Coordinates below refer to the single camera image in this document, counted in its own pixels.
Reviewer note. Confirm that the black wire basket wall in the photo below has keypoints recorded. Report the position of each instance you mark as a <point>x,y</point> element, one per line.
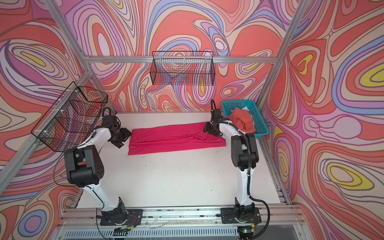
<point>183,68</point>
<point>71,118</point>

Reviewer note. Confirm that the aluminium frame corner post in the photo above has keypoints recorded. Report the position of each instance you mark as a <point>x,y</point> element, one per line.
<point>62,23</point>
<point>293,26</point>

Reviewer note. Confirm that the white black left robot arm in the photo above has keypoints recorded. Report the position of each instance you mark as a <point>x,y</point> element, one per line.
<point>85,169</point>

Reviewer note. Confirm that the black wire basket back wall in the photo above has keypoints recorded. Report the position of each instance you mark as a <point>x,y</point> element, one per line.
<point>183,68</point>

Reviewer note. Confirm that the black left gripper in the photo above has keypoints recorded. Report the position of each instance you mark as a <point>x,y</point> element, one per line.
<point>127,133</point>

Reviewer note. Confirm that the aluminium frame corner post left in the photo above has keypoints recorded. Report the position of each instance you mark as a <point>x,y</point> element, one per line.
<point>62,23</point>

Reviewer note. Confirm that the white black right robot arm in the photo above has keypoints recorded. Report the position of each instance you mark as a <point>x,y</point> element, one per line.
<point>253,215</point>

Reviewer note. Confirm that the magenta t shirt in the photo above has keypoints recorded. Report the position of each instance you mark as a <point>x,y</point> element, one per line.
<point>172,138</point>

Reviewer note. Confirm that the black wire basket left wall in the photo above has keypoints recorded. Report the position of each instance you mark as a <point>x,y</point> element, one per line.
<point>71,118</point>

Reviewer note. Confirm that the aluminium frame corner post right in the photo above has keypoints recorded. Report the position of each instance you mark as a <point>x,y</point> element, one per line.
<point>293,26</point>

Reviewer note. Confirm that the teal plastic basket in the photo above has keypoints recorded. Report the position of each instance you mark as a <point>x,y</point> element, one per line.
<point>259,123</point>

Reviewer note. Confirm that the coral red t shirt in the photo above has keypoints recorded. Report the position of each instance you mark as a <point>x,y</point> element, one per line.
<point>243,120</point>

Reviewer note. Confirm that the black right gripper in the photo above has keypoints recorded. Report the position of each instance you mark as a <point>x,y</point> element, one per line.
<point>207,129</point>

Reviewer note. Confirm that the aluminium left wall bar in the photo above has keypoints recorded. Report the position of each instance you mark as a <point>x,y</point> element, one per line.
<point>10,170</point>

